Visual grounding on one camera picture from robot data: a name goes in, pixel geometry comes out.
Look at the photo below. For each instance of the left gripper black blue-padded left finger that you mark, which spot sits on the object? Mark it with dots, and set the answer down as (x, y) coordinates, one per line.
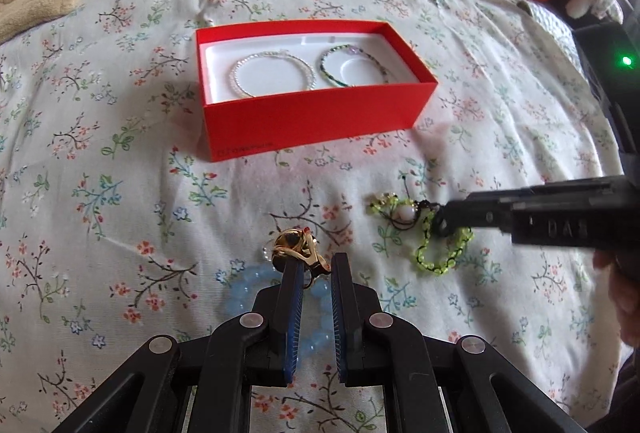
(202, 385)

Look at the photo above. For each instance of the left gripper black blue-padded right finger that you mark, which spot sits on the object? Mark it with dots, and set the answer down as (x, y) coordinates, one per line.
(430, 385)

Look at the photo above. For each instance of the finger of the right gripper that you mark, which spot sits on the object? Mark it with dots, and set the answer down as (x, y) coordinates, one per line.
(598, 212)

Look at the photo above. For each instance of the large gold bangle cluster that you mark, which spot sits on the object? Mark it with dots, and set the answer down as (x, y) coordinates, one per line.
(299, 244)

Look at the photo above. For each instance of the person's hand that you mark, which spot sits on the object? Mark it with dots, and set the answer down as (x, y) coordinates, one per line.
(624, 294)

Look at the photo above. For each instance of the floral bed sheet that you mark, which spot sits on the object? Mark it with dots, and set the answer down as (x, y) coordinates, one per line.
(115, 226)

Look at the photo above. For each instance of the red cardboard phone box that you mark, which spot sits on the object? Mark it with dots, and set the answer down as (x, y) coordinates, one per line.
(271, 85)

